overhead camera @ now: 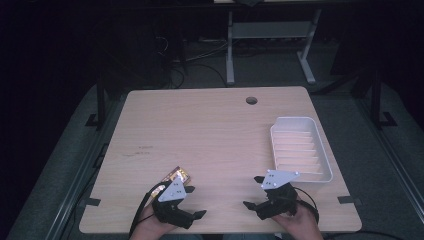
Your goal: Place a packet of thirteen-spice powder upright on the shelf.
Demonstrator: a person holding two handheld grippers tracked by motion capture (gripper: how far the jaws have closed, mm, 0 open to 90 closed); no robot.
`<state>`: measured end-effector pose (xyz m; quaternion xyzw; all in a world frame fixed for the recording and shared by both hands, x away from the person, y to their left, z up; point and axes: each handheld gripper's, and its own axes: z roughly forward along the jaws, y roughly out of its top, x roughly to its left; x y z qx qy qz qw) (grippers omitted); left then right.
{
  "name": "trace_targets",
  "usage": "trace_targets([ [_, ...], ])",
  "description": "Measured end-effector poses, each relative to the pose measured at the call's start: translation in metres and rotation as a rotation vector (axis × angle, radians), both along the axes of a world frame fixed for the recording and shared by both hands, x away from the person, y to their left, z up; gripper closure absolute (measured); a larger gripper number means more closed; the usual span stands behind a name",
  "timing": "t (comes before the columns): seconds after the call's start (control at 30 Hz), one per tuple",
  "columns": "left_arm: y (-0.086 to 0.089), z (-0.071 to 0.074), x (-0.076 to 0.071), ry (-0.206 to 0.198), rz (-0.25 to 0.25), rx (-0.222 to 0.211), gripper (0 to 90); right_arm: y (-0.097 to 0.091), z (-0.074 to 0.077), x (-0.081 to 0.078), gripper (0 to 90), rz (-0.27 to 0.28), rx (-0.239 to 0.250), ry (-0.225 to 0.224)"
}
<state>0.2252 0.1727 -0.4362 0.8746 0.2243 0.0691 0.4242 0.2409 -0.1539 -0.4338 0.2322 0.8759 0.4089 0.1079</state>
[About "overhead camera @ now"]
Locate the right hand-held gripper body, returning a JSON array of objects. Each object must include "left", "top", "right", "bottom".
[{"left": 256, "top": 169, "right": 301, "bottom": 221}]

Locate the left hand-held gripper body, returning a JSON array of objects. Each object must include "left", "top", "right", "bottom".
[{"left": 151, "top": 176, "right": 196, "bottom": 230}]

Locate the golden snack packet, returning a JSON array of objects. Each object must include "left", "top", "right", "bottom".
[{"left": 151, "top": 165, "right": 192, "bottom": 200}]

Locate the person's left hand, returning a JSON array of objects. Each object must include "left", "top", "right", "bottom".
[{"left": 129, "top": 209, "right": 178, "bottom": 240}]

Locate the person's right hand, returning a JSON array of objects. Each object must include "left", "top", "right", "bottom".
[{"left": 271, "top": 202, "right": 325, "bottom": 240}]

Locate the white ribbed plastic tray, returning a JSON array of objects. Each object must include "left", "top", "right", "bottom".
[{"left": 269, "top": 116, "right": 334, "bottom": 184}]

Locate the black tape strip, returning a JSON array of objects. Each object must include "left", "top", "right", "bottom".
[
  {"left": 79, "top": 197, "right": 102, "bottom": 207},
  {"left": 336, "top": 195, "right": 363, "bottom": 206}
]

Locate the black metal stand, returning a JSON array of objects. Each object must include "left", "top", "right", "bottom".
[
  {"left": 84, "top": 75, "right": 108, "bottom": 132},
  {"left": 369, "top": 69, "right": 398, "bottom": 131}
]

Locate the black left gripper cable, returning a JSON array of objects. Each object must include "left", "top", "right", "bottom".
[{"left": 128, "top": 181, "right": 165, "bottom": 238}]

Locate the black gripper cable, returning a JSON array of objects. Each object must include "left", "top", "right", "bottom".
[
  {"left": 128, "top": 181, "right": 165, "bottom": 238},
  {"left": 293, "top": 186, "right": 321, "bottom": 225}
]

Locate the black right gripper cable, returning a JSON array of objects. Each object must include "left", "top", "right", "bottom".
[{"left": 293, "top": 186, "right": 321, "bottom": 225}]

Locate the black floor cable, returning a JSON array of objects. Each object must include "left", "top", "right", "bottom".
[{"left": 165, "top": 61, "right": 229, "bottom": 89}]

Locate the white metal desk frame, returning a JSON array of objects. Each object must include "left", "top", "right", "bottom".
[{"left": 225, "top": 9, "right": 323, "bottom": 86}]

